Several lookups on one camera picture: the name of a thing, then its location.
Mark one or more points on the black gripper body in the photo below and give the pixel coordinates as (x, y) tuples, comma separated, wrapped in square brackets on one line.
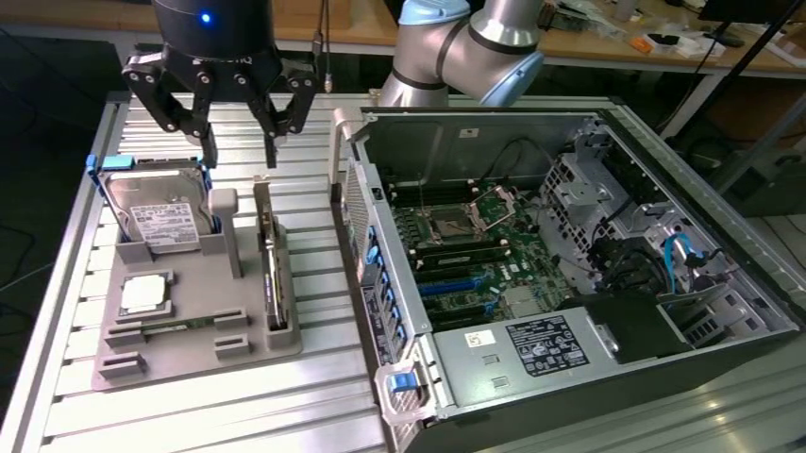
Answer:
[(214, 42)]

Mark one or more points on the graphics card with metal bracket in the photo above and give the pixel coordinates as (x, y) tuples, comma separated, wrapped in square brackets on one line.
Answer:
[(273, 283)]

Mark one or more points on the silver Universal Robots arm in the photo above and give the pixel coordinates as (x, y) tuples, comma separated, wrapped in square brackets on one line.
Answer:
[(441, 52)]

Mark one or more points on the blue expansion slot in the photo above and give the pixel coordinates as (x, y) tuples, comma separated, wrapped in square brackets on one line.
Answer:
[(448, 286)]

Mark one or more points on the blue disk caddy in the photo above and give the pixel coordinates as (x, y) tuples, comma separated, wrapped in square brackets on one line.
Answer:
[(117, 163)]

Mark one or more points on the wooden desk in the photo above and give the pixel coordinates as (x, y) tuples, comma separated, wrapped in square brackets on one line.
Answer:
[(598, 47), (63, 19)]

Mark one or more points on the silver hard disk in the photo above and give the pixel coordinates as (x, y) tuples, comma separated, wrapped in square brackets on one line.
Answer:
[(163, 217)]

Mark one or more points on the CPU socket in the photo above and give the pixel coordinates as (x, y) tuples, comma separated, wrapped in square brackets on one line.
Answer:
[(450, 226)]

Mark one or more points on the silver CPU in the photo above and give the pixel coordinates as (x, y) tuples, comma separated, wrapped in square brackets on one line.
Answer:
[(145, 293)]

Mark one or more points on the metal socket cover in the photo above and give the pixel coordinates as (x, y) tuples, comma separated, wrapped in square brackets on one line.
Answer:
[(518, 207)]

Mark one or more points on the black RAM stick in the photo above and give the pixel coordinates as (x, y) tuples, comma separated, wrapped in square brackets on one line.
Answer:
[(460, 258)]

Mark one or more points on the green RAM stick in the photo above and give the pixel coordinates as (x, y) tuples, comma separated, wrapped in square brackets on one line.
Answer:
[(189, 324)]

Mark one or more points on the green motherboard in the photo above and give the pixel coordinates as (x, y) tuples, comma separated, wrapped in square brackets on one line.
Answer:
[(498, 278)]

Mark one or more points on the metal disk bay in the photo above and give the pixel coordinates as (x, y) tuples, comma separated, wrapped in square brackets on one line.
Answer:
[(580, 193)]

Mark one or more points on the green circuit board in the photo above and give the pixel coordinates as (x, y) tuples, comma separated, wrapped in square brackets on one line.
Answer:
[(576, 14)]

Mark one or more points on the grey parts rack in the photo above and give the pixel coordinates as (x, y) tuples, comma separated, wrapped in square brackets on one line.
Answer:
[(209, 349)]

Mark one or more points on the orange small box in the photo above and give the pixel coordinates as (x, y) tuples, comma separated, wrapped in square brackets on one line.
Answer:
[(641, 44)]

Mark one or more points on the blue case latch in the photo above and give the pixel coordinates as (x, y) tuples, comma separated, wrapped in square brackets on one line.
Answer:
[(401, 382)]

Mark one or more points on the white and black gadget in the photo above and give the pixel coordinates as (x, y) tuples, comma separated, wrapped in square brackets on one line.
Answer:
[(684, 45)]

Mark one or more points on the grey power supply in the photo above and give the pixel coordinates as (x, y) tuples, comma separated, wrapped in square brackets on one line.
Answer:
[(478, 373)]

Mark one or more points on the black plastic shroud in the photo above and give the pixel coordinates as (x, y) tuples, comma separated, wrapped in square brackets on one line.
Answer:
[(630, 325)]

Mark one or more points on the open black PC case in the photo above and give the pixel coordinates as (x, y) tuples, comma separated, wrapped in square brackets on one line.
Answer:
[(566, 391)]

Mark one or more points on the black monitor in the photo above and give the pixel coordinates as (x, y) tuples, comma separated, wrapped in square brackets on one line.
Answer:
[(756, 9)]

